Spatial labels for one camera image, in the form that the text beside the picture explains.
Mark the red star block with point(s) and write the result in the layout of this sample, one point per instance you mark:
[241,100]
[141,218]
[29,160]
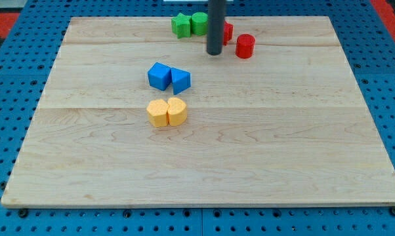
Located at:
[228,32]

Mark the green star block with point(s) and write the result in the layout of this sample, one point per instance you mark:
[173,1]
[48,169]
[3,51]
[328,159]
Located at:
[181,25]

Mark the yellow half-round block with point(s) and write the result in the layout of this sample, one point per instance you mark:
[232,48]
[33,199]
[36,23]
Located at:
[177,111]

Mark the yellow hexagon block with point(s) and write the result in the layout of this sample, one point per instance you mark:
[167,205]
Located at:
[157,111]

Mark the blue triangle block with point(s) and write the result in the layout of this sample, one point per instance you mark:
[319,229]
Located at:
[181,80]

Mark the blue cube block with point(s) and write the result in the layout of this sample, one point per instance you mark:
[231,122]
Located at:
[159,76]

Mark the red cylinder block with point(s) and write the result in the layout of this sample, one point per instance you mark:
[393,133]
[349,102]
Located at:
[245,46]

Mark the light wooden board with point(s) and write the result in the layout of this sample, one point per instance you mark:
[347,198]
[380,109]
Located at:
[287,127]

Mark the green cylinder block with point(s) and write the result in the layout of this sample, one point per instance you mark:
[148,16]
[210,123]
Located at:
[199,23]

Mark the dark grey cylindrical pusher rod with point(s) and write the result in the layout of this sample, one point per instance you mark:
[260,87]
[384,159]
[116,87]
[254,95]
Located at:
[215,26]

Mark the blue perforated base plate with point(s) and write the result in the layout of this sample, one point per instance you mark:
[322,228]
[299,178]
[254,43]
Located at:
[26,57]

